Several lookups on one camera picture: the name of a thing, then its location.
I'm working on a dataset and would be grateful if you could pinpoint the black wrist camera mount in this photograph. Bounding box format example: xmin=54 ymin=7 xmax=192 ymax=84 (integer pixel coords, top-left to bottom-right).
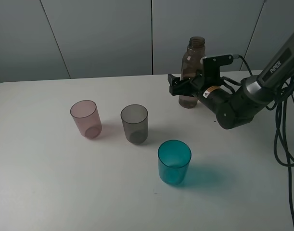
xmin=201 ymin=54 xmax=234 ymax=82

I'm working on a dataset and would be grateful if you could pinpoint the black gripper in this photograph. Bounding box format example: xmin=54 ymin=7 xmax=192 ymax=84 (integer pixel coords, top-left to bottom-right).
xmin=167 ymin=70 xmax=220 ymax=96

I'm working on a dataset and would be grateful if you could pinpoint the translucent pink plastic cup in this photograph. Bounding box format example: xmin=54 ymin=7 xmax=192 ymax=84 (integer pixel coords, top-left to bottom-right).
xmin=70 ymin=100 xmax=102 ymax=139

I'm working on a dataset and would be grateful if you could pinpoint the translucent brown plastic bottle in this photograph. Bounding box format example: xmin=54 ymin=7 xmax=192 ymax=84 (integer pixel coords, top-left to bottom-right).
xmin=179 ymin=37 xmax=205 ymax=109

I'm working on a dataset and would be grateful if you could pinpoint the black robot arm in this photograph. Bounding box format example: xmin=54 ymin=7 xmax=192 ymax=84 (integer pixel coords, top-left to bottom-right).
xmin=168 ymin=33 xmax=294 ymax=129

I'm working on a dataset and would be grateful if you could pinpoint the translucent grey plastic cup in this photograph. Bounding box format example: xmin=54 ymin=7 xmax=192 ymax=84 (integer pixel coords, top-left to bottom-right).
xmin=120 ymin=104 xmax=148 ymax=145

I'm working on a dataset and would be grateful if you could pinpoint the translucent teal plastic cup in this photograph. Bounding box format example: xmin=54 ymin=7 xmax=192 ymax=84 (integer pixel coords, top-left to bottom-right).
xmin=157 ymin=140 xmax=192 ymax=186

